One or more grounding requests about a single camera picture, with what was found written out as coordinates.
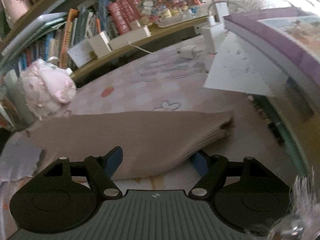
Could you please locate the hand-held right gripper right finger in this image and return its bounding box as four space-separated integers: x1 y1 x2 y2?
188 150 278 200

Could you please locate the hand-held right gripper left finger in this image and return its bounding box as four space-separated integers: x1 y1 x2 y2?
41 146 123 200

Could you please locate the beige knit garment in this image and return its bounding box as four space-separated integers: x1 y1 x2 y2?
10 110 235 180

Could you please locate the lavender knit garment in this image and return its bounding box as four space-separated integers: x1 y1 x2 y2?
0 139 47 182

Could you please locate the printed pink desk mat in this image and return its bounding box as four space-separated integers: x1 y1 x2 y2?
0 34 303 240

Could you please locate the white paper sheet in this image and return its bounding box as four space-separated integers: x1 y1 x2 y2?
202 32 278 98

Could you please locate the pink plush toy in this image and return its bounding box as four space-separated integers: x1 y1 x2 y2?
20 59 77 118

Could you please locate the small white charger plug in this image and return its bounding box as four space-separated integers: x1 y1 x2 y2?
179 45 198 59

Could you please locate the pale fluffy fur trim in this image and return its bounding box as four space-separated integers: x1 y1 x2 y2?
267 172 320 240

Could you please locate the white card stand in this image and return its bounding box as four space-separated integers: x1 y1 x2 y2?
67 40 94 68

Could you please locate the white pen holder box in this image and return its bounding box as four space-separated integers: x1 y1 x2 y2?
89 31 112 58

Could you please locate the long white box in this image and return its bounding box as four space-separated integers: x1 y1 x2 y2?
109 25 152 50

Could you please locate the large white power adapter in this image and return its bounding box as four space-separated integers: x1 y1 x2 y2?
201 17 225 53

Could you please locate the row of shelf books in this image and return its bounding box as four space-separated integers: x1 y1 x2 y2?
17 0 118 80

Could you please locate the white bookshelf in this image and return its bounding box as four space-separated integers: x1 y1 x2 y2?
0 0 225 85

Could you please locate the purple edged book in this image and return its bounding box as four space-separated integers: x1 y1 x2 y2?
224 7 320 80

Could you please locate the pink floral box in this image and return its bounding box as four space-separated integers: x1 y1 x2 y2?
0 0 32 23

